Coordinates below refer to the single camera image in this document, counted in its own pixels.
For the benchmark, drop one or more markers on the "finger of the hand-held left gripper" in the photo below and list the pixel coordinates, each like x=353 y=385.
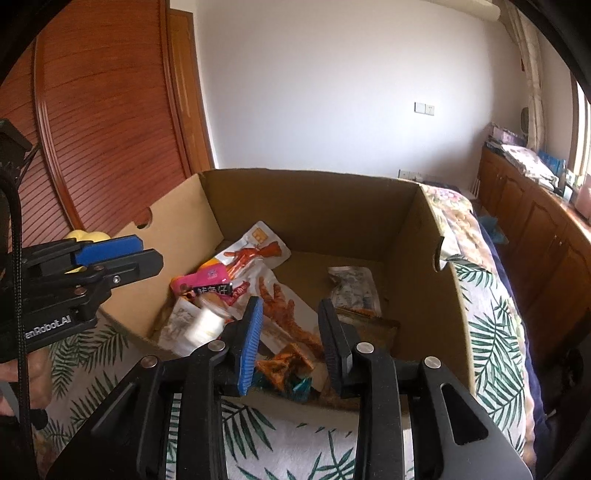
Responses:
x=111 y=248
x=131 y=268

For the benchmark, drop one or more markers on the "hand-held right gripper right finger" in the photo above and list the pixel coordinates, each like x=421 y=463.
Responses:
x=334 y=341

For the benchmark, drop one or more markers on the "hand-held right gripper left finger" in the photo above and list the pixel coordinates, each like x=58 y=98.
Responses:
x=249 y=341

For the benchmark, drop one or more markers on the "small orange snack packet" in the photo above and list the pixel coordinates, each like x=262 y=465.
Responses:
x=281 y=367

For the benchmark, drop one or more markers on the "large white snack packet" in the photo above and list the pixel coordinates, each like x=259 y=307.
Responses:
x=281 y=309

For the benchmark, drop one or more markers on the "teal snack packet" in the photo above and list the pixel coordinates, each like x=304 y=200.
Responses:
x=302 y=387

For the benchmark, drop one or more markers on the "silver blue-edged snack packet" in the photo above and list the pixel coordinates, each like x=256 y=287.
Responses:
x=353 y=286

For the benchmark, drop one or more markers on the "translucent brown snack packet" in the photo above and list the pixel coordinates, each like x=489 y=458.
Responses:
x=184 y=325

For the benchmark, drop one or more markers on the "pink snack packet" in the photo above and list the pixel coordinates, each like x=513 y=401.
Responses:
x=203 y=279

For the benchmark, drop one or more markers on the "white orange-edged snack packet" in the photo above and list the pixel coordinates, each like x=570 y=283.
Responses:
x=258 y=247

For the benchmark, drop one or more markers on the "brown cardboard box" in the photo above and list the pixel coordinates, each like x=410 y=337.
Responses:
x=323 y=217

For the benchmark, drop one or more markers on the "person's left hand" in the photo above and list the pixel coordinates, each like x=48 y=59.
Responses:
x=34 y=383

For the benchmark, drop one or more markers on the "yellow plush toy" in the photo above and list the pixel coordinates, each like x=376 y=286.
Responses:
x=87 y=235

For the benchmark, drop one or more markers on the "leaf print blanket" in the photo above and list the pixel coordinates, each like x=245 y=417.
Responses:
x=295 y=443

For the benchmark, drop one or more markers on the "red wooden wardrobe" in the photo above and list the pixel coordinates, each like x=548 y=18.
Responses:
x=101 y=115

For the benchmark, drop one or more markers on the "floral bedspread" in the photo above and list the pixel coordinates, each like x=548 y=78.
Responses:
x=457 y=217

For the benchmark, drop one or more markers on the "navy blue bed sheet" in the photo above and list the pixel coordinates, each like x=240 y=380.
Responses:
x=512 y=286

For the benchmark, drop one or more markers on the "teal plastic bag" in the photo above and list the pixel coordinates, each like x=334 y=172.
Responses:
x=494 y=229

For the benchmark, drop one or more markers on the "wooden desk cabinet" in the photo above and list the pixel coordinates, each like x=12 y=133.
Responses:
x=545 y=230

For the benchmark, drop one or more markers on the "floral print folded cloth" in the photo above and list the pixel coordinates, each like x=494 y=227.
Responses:
x=526 y=161

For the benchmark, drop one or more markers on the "purple box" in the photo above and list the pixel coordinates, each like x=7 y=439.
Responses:
x=505 y=133

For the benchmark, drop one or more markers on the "blue packet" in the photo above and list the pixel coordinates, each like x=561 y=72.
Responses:
x=551 y=161

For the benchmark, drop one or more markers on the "pink container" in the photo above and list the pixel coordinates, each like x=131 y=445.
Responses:
x=584 y=194

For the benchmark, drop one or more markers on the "bright window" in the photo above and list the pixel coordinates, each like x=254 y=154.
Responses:
x=582 y=134

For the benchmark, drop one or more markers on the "patterned curtain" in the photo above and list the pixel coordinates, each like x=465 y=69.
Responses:
x=526 y=69

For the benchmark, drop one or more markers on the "white wall socket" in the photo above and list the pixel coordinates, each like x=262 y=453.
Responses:
x=410 y=175

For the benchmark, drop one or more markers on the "white wall switch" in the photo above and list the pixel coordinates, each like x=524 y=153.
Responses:
x=425 y=108

